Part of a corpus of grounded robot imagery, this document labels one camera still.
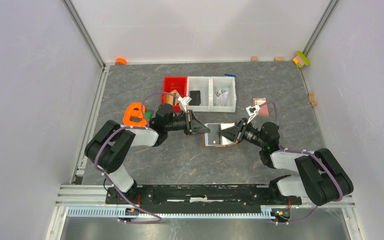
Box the colourful toy block stack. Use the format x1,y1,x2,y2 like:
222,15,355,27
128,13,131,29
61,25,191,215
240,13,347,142
293,51,311,69

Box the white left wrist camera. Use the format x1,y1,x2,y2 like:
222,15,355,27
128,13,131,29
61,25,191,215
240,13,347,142
177,96,192,112

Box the cards in white bin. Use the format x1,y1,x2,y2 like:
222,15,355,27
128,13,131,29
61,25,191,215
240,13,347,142
214,89,230,107

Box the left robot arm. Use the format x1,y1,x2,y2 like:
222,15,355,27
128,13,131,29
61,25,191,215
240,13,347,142
84,103,210,204

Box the dark grey credit card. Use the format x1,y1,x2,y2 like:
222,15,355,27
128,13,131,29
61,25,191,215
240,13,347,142
204,123,222,147

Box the blue toy piece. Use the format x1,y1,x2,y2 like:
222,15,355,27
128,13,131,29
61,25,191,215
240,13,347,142
224,73,237,78

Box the cards in red bin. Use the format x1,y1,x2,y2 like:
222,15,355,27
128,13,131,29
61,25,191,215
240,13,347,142
163,89,181,106

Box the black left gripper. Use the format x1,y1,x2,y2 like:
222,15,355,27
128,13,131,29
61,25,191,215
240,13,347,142
165,109,210,136

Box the green toy block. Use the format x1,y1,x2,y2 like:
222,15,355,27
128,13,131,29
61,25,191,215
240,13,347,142
144,111,153,120

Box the white plastic bin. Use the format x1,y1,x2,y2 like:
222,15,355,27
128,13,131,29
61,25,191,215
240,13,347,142
187,76,211,112
209,76,237,113

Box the orange tape dispenser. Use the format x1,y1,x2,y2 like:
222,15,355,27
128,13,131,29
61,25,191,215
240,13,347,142
122,102,147,127

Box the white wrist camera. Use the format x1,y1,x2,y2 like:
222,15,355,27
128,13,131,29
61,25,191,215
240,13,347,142
177,96,192,112
245,104,261,124

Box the wooden block middle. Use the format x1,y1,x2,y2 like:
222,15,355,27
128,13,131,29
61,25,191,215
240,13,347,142
274,56,285,62

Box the white plastic bin left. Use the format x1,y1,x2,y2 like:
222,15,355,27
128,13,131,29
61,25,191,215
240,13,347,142
187,76,211,112

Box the white plastic bin right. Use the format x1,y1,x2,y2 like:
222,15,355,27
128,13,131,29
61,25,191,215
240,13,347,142
209,76,237,113

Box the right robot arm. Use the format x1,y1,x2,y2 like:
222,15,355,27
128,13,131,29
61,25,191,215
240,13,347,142
218,118,354,206

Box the playing card box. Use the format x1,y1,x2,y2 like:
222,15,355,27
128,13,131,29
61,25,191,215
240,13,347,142
253,98,270,117

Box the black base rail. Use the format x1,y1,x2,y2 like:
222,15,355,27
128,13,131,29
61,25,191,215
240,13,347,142
125,184,302,214

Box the red plastic bin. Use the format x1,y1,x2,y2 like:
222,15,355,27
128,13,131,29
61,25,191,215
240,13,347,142
162,76,188,97

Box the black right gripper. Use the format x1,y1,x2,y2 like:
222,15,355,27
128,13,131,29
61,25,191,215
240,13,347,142
217,118,266,149

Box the black card in bin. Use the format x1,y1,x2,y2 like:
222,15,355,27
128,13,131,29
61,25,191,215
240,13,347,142
189,90,201,106

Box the wooden arch block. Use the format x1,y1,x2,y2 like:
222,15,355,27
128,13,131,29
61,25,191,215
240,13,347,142
308,92,317,108

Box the wooden block left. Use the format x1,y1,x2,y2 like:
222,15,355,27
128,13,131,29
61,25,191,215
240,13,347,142
250,56,258,63

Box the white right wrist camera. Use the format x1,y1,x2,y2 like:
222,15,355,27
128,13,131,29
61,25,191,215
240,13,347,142
245,104,261,124

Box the brown leather card holder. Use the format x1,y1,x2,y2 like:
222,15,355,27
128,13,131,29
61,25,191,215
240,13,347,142
203,122,237,148

